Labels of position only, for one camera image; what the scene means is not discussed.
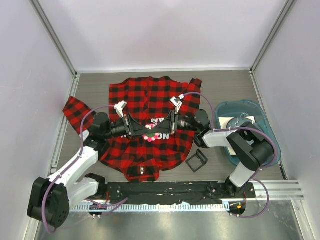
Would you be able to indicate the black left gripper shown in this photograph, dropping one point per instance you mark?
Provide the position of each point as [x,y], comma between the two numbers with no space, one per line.
[130,125]

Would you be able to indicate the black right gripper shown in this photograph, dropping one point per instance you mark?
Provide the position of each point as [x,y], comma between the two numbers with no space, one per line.
[167,126]

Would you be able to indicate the pink white flower brooch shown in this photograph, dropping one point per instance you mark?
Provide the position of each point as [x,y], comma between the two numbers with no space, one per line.
[151,137]

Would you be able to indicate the red black plaid shirt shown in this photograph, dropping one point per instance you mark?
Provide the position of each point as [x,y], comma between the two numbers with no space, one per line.
[148,102]

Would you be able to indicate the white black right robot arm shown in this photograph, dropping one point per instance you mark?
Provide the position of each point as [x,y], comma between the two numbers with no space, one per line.
[253,147]

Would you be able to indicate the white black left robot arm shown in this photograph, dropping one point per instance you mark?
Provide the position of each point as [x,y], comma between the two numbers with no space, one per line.
[70,167]

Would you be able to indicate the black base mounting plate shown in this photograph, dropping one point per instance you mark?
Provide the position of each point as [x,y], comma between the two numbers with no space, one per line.
[170,193]

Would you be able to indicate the blue round ceramic plate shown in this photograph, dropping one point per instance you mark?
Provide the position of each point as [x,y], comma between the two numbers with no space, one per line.
[238,121]

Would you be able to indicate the teal plastic bin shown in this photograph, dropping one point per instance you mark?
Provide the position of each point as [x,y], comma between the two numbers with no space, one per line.
[242,108]

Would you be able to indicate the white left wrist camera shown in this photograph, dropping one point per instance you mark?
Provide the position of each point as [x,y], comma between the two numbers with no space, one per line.
[119,107]

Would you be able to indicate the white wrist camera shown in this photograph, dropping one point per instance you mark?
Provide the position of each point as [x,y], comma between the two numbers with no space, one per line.
[177,102]
[119,107]

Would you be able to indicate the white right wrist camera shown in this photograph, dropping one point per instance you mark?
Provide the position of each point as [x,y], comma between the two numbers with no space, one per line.
[177,102]

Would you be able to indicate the small black square frame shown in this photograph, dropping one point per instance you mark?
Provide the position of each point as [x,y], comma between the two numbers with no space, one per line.
[197,161]

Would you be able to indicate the aluminium front rail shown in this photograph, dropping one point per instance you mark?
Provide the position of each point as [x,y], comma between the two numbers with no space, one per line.
[275,190]

